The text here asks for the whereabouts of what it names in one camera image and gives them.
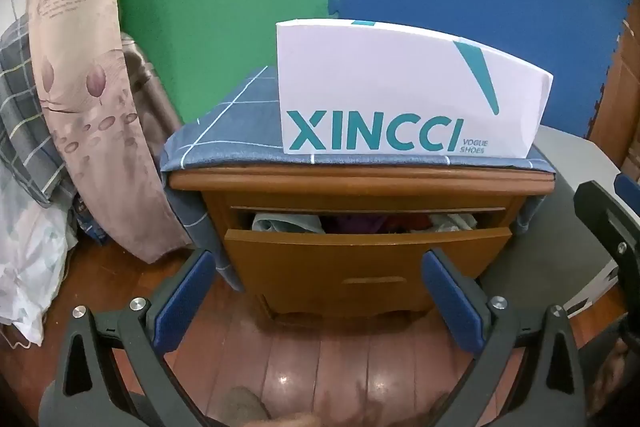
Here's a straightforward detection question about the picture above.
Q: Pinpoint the green foam mat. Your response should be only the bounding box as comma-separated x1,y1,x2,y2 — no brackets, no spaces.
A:
116,0,341,122

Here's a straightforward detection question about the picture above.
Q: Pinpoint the white leaf-print cloth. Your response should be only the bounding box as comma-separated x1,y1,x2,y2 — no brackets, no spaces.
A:
0,167,78,348

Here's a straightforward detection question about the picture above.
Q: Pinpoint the wooden nightstand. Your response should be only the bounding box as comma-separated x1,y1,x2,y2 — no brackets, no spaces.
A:
167,167,556,323

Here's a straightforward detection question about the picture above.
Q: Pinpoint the brown satin cloth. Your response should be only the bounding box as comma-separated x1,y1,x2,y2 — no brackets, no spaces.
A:
120,32,186,188

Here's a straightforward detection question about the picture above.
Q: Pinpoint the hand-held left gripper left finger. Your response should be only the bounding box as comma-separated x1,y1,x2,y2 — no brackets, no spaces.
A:
40,248,217,427

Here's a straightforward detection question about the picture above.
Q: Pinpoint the grey plaid blanket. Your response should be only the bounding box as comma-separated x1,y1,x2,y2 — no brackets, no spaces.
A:
0,14,76,208

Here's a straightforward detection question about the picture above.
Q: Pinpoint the wooden door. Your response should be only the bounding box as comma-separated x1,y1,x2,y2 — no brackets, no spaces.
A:
587,19,640,182

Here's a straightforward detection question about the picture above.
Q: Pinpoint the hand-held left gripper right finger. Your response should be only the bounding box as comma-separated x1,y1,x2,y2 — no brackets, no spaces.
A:
421,248,596,427

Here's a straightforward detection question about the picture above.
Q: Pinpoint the person's foot in grey sock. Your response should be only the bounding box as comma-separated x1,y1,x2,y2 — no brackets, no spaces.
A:
220,386,321,427

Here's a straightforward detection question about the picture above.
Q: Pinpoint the white shoe box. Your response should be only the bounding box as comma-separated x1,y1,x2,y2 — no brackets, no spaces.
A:
276,19,555,159

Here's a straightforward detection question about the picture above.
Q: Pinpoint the blue plaid cloth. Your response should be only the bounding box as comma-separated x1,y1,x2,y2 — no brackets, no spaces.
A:
160,66,558,293

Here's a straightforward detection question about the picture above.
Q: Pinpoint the dark blue patterned cloth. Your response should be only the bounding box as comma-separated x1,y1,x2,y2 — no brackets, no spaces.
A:
75,197,108,244

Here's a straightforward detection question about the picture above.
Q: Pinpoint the white round table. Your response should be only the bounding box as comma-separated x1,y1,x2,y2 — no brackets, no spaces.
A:
480,127,626,318

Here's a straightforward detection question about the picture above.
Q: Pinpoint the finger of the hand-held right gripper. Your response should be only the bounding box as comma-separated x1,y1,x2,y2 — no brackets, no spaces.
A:
573,180,640,305
615,173,640,200

